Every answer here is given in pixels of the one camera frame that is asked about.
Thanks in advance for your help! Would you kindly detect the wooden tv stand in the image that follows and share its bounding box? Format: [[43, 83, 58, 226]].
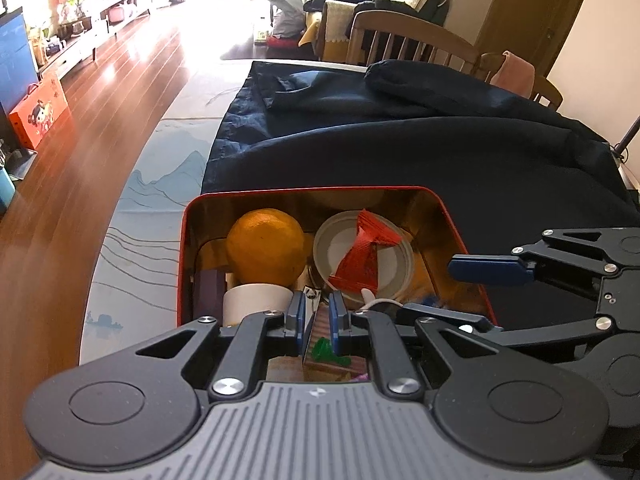
[[34, 0, 154, 82]]

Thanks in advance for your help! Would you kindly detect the black clothes pile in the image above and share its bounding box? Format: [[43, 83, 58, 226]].
[[302, 0, 417, 17]]

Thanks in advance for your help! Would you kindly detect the blue trash bin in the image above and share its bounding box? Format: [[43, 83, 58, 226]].
[[0, 164, 16, 217]]

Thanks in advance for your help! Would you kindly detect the white bag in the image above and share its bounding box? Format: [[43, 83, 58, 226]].
[[262, 0, 306, 37]]

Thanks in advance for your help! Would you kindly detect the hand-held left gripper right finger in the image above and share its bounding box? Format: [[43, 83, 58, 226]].
[[329, 291, 506, 401]]

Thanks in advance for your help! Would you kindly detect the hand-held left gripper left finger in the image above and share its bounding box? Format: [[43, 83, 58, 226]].
[[132, 291, 307, 401]]

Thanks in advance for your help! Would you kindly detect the red floor cushion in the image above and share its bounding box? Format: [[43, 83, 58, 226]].
[[264, 34, 302, 52]]

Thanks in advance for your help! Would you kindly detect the grey dustpan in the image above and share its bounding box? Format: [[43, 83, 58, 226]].
[[4, 147, 39, 182]]

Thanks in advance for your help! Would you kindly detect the brown wooden door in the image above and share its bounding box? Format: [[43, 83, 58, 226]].
[[472, 0, 599, 82]]

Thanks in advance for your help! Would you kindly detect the orange fruit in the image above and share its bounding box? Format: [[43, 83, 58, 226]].
[[224, 208, 307, 286]]

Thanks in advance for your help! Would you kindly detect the wooden spindle chair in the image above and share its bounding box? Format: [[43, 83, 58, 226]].
[[347, 9, 482, 69]]

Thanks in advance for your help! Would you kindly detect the pink towel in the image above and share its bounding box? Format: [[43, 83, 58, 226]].
[[489, 50, 537, 99]]

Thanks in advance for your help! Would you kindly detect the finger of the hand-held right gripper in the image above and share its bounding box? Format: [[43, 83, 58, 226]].
[[447, 227, 623, 287], [395, 302, 618, 362]]

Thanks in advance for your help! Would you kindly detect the orange gift box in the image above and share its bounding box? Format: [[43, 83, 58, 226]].
[[8, 70, 69, 152]]

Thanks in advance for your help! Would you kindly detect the red tin box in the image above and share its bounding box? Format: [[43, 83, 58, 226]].
[[176, 186, 499, 329]]

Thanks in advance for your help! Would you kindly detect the dark navy cloth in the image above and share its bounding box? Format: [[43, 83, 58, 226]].
[[199, 58, 640, 322]]

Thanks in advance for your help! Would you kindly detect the wooden chair with towel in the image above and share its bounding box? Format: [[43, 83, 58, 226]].
[[474, 49, 564, 109]]

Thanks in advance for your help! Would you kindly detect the small brown green toy block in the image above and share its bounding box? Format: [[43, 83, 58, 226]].
[[301, 304, 371, 384]]

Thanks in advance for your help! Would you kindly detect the yellow cloth covered chair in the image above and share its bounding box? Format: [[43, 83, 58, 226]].
[[302, 0, 367, 64]]

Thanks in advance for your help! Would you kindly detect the television screen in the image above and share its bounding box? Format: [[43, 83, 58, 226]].
[[0, 7, 42, 152]]

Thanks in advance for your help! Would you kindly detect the mountain print table mat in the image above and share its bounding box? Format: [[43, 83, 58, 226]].
[[77, 58, 372, 367]]

